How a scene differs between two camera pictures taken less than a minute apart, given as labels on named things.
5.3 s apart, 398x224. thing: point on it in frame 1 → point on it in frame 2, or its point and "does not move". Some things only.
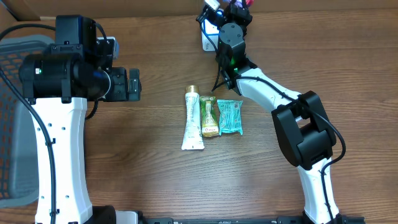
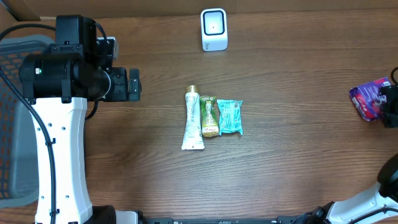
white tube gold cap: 193,137 does not move
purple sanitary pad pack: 238,3 → 367,99
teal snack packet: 230,116 does not move
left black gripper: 123,90 does not move
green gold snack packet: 209,116 does not move
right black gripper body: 233,15 → 392,109
